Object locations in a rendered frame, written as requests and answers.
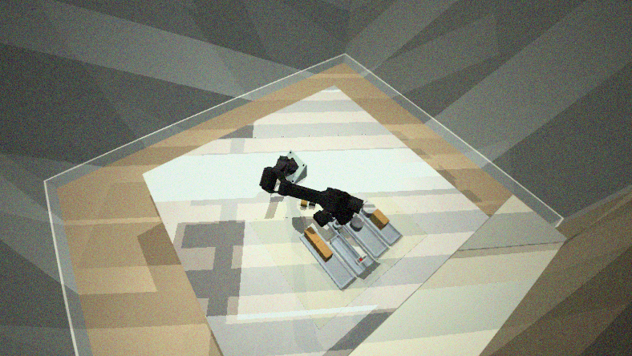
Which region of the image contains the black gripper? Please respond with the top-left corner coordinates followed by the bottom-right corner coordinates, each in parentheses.
top-left (313, 209), bottom-right (334, 227)

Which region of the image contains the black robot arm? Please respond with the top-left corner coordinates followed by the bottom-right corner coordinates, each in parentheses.
top-left (259, 156), bottom-right (364, 225)

